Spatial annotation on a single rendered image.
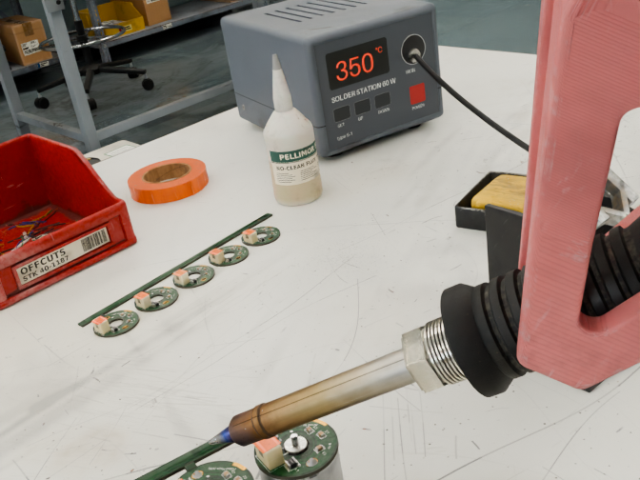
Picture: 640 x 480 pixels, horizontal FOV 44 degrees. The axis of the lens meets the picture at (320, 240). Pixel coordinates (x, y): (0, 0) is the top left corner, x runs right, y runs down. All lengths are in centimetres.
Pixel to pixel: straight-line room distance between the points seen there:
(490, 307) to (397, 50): 46
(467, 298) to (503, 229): 19
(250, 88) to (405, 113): 14
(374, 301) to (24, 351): 19
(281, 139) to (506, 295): 37
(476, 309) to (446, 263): 28
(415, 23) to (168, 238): 24
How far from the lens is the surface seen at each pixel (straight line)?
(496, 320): 16
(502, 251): 36
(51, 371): 43
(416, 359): 17
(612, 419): 34
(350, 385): 18
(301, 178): 53
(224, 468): 24
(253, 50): 64
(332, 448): 24
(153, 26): 481
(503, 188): 49
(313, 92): 57
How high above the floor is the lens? 97
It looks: 27 degrees down
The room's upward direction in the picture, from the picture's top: 9 degrees counter-clockwise
